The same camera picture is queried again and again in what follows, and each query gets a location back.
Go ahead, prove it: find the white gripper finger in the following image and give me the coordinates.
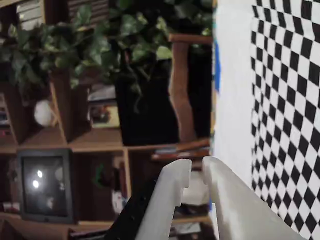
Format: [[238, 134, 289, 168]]
[[201, 156, 310, 240]]

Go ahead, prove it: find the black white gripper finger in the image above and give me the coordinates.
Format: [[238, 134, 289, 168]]
[[106, 158, 193, 240]]

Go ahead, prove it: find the small green figurine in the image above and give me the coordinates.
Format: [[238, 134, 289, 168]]
[[92, 162, 107, 188]]

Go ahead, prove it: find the wooden shelf unit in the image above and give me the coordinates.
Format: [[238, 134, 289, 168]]
[[0, 0, 212, 240]]

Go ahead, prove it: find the wooden chair back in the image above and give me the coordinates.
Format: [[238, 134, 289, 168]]
[[168, 33, 214, 152]]

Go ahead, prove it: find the small framed photo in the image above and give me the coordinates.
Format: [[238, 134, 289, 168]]
[[87, 84, 121, 129]]

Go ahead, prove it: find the black framed dark screen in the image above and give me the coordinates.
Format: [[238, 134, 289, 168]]
[[16, 148, 75, 225]]

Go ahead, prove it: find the blue tape piece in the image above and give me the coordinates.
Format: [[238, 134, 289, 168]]
[[212, 41, 223, 94]]

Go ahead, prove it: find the black white checkered table sheet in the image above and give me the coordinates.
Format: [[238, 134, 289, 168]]
[[211, 0, 320, 240]]

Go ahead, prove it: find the white round ornament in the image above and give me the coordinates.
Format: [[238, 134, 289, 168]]
[[33, 99, 55, 127]]

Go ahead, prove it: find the green leafy plant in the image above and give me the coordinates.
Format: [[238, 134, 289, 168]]
[[0, 0, 213, 113]]

